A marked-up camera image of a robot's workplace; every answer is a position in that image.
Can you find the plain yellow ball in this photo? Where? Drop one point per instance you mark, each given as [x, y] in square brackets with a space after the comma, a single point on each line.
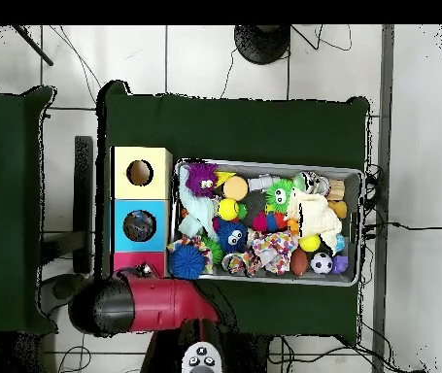
[309, 243]

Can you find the dark blue spiky ball with eyes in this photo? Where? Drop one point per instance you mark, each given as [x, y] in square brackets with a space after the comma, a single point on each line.
[231, 235]

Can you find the black rod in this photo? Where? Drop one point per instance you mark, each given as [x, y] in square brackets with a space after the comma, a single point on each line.
[34, 46]

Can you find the light blue waffle cloth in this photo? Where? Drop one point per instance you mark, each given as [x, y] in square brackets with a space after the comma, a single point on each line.
[195, 211]

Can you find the cream waffle cloth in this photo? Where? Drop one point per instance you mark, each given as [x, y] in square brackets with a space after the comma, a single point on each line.
[315, 217]

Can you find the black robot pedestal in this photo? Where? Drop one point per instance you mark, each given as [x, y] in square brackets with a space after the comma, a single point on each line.
[251, 357]

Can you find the black upright panel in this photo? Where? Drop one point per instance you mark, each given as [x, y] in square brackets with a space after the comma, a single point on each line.
[83, 194]

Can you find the green cloth side table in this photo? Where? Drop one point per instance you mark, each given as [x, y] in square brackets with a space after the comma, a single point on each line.
[6, 233]

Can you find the green spiky ball with eyes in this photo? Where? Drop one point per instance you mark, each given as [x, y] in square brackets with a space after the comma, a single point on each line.
[278, 195]

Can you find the orange foam disc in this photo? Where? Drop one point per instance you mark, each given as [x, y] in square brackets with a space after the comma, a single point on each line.
[235, 187]

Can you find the dark green tablecloth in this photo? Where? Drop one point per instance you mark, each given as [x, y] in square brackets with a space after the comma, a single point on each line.
[236, 128]

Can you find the black round stand base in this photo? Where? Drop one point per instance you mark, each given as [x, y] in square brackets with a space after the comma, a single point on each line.
[262, 44]

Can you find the small soccer ball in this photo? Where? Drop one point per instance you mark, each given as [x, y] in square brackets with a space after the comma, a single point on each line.
[321, 263]

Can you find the wooden three-hole box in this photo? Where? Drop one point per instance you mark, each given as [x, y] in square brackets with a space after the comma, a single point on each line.
[142, 194]

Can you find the grey stand foot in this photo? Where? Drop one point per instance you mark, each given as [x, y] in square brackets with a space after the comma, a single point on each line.
[59, 287]

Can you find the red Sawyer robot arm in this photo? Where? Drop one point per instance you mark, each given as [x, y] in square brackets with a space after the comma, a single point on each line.
[158, 303]

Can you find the yellow smiley ball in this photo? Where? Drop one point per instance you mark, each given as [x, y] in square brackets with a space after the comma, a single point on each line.
[227, 209]

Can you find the purple spiky ball with eyes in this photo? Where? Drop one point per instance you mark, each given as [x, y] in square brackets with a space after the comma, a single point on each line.
[200, 176]

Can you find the shallow mesh bin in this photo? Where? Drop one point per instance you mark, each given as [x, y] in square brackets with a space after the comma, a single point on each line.
[354, 186]

